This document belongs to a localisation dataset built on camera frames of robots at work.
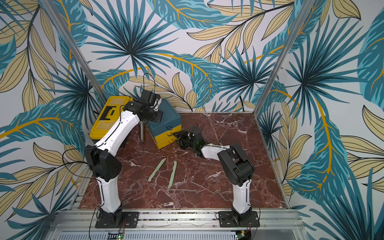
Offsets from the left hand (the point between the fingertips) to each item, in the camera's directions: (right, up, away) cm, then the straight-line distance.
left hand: (158, 119), depth 86 cm
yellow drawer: (+5, -9, +6) cm, 12 cm away
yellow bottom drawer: (+3, -14, +9) cm, 17 cm away
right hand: (+8, -10, +4) cm, 13 cm away
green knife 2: (+8, -35, +1) cm, 36 cm away
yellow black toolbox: (-33, +2, +8) cm, 34 cm away
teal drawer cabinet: (+7, 0, +1) cm, 7 cm away
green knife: (-2, -30, +4) cm, 30 cm away
